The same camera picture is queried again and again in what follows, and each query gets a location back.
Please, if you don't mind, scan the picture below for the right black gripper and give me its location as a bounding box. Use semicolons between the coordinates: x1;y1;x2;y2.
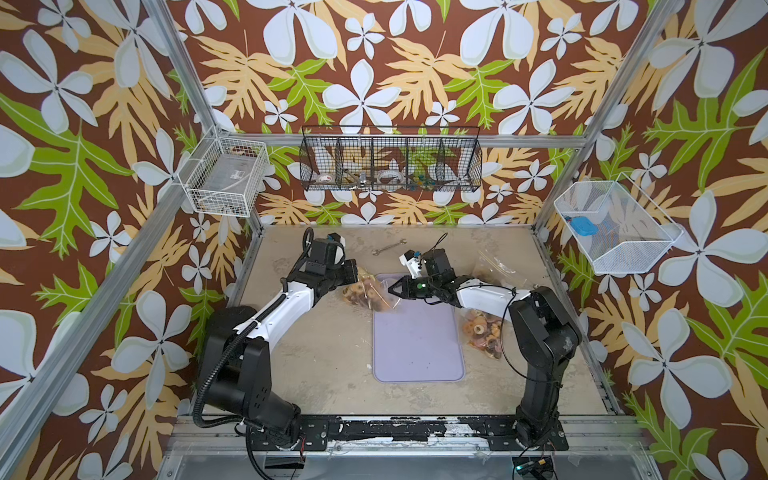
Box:
385;274;441;299

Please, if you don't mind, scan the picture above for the ziploc bag with cookies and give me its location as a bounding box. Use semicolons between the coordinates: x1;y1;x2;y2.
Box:
342;269;401;312

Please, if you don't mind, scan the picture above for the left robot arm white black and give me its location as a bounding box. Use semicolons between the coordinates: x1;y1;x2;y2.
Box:
191;228;358;449

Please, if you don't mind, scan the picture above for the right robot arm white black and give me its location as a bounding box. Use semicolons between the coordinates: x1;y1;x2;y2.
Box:
388;275;582;448

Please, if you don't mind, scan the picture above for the clear bag of cookies back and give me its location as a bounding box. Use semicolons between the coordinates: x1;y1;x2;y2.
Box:
472;250;532;290

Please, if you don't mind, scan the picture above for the clear bag of donuts right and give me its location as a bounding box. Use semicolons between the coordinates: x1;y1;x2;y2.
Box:
459;309;503;359

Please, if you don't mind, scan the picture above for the silver wrench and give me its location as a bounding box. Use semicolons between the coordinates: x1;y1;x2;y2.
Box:
371;238;407;256

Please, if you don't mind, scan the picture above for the lavender plastic tray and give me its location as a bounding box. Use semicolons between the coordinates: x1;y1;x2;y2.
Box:
372;299;465;383

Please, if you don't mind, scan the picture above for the black tool case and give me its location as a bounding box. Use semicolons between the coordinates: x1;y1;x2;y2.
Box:
198;306;257;379

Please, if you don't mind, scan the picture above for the blue object in basket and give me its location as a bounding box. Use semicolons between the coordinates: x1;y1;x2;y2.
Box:
567;216;599;237

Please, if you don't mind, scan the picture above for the white mesh basket right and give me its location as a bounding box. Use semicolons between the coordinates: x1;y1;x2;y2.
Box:
554;174;683;275

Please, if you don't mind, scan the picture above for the black wire basket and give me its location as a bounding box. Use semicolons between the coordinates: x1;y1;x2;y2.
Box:
297;125;483;192

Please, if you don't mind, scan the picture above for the white wire basket left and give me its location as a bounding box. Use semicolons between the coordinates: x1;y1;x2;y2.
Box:
178;128;271;218

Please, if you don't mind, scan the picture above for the black mounting rail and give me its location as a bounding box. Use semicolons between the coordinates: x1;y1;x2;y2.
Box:
251;413;571;452

